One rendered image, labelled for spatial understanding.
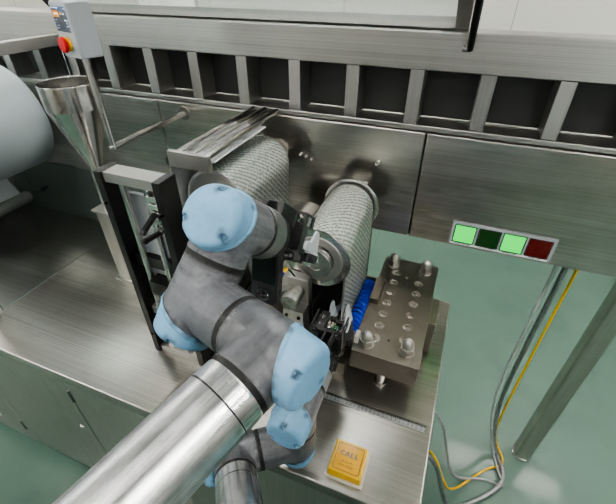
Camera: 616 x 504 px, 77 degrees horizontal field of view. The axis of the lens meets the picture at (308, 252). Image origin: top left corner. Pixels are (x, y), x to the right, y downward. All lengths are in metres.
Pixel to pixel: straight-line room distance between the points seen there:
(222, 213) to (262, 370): 0.17
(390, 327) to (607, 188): 0.58
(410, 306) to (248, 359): 0.76
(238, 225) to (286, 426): 0.40
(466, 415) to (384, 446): 1.24
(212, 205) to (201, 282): 0.09
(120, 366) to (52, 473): 1.09
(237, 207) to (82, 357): 0.92
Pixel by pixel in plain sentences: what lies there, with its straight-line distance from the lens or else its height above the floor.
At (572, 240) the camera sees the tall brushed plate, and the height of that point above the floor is 1.22.
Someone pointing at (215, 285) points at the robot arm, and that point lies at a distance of 0.45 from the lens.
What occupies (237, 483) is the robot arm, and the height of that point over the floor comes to 1.08.
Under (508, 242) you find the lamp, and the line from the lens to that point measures 1.13.
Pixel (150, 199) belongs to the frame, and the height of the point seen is 1.40.
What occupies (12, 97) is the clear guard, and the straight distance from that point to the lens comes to 1.45.
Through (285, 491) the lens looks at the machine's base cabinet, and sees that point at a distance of 1.14.
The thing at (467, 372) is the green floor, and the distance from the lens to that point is 2.35.
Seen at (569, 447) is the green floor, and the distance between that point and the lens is 2.31.
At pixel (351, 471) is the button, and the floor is 0.92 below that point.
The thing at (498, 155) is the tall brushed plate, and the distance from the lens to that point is 1.03.
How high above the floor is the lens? 1.77
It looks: 36 degrees down
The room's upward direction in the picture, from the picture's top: straight up
